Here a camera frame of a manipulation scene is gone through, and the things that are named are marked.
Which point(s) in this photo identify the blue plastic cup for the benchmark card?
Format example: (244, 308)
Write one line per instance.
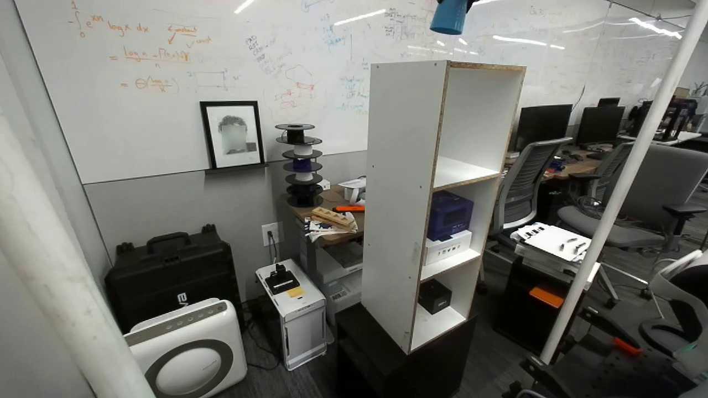
(451, 16)

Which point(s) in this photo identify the white wooden shelf unit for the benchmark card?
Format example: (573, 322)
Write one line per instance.
(434, 127)

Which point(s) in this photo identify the black cabinet under shelf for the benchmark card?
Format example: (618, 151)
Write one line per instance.
(372, 366)

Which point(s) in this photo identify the cluttered brown desk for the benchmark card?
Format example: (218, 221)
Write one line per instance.
(328, 238)

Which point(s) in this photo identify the stack of filament spools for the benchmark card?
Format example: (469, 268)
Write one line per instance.
(305, 180)

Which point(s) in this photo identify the dark blue box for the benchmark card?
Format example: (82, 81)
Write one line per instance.
(451, 214)

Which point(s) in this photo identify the black device on tower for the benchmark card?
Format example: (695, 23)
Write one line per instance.
(282, 278)

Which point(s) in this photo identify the white flat box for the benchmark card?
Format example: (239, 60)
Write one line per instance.
(436, 250)

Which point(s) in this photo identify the small black box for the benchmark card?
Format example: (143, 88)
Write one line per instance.
(434, 295)

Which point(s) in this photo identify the white computer tower case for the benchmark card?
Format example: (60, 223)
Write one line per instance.
(302, 327)

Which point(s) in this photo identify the framed portrait picture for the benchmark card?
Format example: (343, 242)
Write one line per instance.
(233, 133)

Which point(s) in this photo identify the grey mesh office chair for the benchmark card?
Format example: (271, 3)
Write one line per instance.
(519, 193)

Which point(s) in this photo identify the black computer monitor left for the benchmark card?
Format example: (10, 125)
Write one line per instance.
(543, 123)

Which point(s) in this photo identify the black computer monitor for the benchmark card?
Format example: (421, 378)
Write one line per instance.
(601, 125)
(543, 123)

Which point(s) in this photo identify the white panel with holes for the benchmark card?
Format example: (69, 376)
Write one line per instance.
(555, 242)

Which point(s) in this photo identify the white round air purifier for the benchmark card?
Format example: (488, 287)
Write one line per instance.
(192, 351)

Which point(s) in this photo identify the black hard carrying case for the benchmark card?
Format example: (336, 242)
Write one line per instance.
(166, 272)

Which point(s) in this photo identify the black computer monitor right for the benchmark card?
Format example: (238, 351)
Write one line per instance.
(601, 125)

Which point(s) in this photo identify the white whiteboard with writing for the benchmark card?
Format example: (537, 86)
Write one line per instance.
(128, 76)

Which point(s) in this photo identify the orange black tool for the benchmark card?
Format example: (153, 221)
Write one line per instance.
(550, 306)

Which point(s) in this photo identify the grey office chair right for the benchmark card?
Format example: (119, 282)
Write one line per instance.
(655, 205)

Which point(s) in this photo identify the white diagonal pole left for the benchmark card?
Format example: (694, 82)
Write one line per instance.
(52, 265)

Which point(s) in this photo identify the white diagonal pole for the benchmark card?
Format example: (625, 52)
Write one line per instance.
(634, 162)
(52, 265)

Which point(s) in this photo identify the white diagonal pole right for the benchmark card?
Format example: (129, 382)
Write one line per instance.
(634, 162)

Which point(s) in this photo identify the white wall power outlet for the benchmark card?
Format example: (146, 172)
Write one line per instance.
(271, 233)

